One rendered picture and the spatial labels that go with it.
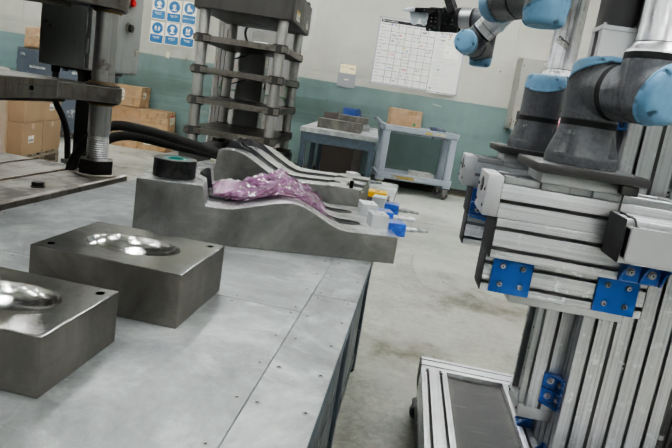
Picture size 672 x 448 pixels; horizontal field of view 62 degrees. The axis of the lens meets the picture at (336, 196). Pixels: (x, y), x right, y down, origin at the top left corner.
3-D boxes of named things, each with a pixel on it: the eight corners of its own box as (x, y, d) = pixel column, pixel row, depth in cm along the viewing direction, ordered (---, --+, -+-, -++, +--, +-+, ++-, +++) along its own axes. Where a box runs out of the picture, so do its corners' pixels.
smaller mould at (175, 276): (219, 290, 83) (225, 245, 82) (175, 329, 69) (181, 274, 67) (94, 265, 86) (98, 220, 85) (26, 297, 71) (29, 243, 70)
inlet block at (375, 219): (422, 240, 123) (426, 216, 122) (429, 246, 118) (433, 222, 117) (364, 233, 121) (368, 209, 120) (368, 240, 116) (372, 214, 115)
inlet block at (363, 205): (409, 228, 133) (412, 206, 133) (414, 233, 129) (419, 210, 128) (355, 221, 131) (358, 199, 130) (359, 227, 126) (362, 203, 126)
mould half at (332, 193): (365, 208, 166) (373, 162, 163) (355, 225, 140) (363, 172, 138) (204, 179, 172) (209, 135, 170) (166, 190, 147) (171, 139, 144)
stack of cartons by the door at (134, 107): (175, 151, 800) (181, 92, 785) (166, 153, 767) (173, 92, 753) (117, 142, 803) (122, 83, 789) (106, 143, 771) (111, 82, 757)
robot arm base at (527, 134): (551, 151, 180) (557, 120, 178) (563, 155, 165) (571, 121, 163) (503, 143, 181) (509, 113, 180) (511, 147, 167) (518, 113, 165)
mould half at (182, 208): (367, 230, 137) (375, 186, 135) (393, 264, 112) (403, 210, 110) (155, 206, 128) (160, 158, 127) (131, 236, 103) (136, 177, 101)
